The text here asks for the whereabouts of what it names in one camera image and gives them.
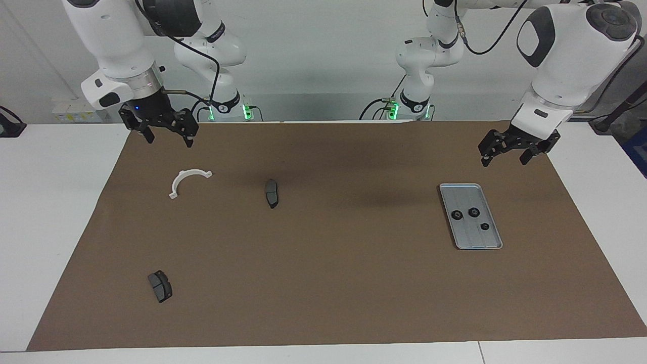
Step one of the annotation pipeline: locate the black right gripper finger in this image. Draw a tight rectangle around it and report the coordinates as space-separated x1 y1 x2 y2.
173 109 199 148
119 107 155 144

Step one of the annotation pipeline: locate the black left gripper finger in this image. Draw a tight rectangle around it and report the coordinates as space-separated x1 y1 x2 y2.
520 139 562 165
478 129 509 167

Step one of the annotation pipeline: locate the silver metal tray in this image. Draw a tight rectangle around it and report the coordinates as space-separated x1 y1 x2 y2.
439 183 504 251

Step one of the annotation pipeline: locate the white power strip box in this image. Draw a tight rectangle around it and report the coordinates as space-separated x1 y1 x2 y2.
52 99 109 123

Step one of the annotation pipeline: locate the black tripod leg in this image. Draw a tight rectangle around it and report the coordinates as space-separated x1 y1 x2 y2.
589 83 647 134

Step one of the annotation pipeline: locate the blue box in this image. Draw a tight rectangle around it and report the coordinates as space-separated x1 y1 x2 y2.
621 126 647 178

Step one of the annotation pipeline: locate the black stand base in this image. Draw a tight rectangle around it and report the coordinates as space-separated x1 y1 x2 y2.
0 105 27 138

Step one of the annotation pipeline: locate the wide dark grey brake pad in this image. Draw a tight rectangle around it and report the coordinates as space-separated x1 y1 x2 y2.
147 270 173 304

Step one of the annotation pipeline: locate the brown table mat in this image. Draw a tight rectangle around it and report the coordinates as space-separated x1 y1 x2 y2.
26 120 647 352

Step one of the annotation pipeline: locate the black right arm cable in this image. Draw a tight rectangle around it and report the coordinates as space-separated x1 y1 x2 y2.
132 0 222 119

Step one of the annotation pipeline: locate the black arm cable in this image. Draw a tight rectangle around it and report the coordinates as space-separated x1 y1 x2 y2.
132 0 222 119
453 0 645 111

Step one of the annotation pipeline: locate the white curved plastic bracket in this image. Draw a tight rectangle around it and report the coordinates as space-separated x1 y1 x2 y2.
168 169 213 200

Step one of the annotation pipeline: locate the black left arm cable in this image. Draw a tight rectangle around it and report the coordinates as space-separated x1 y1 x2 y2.
453 0 645 111

